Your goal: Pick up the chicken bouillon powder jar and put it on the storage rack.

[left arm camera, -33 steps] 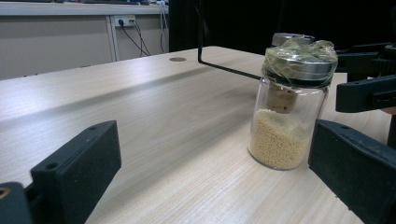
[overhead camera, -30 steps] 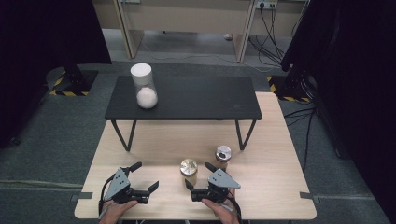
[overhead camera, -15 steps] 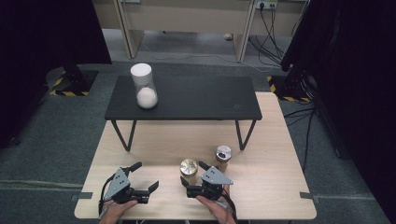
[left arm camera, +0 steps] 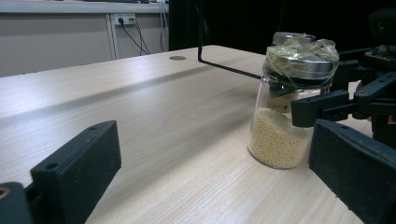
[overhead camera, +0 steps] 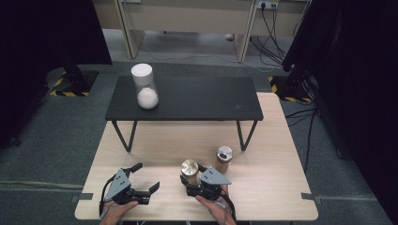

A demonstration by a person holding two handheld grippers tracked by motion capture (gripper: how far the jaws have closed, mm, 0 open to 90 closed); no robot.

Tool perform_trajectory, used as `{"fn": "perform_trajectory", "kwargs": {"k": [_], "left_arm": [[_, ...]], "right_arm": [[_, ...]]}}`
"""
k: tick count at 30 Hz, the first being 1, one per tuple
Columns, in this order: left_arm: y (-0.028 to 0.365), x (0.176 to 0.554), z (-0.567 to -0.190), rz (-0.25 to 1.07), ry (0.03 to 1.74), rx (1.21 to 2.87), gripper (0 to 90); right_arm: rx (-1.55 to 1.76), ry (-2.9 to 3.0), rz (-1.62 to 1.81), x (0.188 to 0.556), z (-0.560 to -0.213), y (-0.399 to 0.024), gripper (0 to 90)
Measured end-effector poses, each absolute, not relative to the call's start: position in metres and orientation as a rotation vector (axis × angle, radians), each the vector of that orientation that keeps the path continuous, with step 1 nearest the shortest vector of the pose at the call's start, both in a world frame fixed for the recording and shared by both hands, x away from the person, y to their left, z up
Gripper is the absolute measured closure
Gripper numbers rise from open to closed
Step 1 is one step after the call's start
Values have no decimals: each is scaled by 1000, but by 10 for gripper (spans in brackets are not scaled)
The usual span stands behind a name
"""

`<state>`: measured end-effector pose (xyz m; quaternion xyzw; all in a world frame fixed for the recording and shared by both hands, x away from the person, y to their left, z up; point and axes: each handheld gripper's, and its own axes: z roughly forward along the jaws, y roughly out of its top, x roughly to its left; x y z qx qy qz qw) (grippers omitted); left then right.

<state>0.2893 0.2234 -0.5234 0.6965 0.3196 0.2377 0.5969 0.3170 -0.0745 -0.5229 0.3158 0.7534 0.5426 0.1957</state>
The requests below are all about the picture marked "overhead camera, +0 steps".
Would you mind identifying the stand base with hazard tape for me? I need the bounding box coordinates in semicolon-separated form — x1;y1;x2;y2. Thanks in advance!
268;74;314;104
45;66;100;98

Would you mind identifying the gold-lid jar of yellow powder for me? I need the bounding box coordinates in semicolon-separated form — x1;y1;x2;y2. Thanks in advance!
180;158;201;187

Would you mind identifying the silver-lid jar of brown powder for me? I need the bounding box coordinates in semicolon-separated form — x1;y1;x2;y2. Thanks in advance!
215;145;235;174

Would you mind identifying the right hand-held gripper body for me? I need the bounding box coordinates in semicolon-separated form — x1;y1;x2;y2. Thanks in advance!
186;167;233;202

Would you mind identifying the black floor cable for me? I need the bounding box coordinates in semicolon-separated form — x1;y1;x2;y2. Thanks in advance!
284;107;319;173

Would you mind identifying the black curtain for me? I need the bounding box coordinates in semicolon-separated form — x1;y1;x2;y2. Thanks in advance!
0;0;114;148
281;0;398;225

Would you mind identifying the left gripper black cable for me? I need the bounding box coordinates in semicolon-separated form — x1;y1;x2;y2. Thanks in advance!
99;173;119;220

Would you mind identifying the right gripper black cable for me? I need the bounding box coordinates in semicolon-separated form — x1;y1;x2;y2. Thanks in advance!
219;192;237;225

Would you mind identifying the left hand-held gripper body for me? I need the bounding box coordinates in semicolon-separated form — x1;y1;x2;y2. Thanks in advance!
103;168;152;206

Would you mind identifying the white wall socket strip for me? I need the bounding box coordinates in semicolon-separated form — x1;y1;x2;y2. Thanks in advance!
256;0;280;10

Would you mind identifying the black cable bundle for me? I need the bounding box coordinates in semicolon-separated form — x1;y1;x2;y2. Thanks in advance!
249;5;312;68

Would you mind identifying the white-lid jar of white powder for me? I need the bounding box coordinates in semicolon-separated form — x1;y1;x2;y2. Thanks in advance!
130;63;161;111

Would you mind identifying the grey tape strip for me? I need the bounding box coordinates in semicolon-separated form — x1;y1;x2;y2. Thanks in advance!
70;192;95;203
300;192;324;203

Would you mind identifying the beige desk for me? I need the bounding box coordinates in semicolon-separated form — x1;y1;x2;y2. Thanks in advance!
92;0;313;63

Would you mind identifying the person's left hand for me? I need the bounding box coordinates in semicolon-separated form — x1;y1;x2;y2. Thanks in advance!
99;200;140;225

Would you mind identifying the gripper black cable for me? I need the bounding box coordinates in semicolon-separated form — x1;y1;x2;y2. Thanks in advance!
99;173;119;220
219;192;237;225

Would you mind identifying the black raised shelf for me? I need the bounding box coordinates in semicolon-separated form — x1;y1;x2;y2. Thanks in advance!
104;75;265;154

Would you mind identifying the person's right hand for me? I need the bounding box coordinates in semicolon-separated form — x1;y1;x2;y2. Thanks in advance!
194;184;233;220

